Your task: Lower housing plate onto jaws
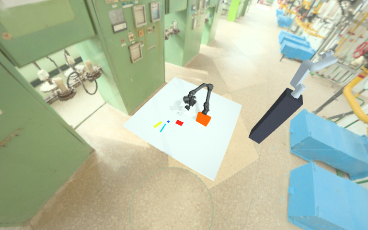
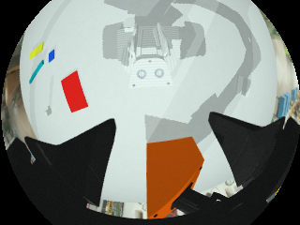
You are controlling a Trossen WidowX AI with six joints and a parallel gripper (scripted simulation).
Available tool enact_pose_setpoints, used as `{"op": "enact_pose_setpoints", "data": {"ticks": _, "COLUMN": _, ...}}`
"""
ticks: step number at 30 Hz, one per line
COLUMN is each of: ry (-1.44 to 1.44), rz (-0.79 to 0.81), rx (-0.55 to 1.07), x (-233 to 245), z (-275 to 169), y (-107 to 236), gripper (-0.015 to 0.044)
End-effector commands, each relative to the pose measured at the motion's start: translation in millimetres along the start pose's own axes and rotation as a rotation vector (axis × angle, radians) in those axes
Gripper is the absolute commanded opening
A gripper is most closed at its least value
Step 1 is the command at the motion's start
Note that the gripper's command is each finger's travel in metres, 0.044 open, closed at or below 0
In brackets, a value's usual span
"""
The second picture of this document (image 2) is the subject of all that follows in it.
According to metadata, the yellow flat plate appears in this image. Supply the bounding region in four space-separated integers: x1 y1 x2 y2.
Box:
30 42 44 59

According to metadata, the cyan rectangular bar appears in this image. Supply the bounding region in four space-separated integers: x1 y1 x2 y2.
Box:
30 60 44 83

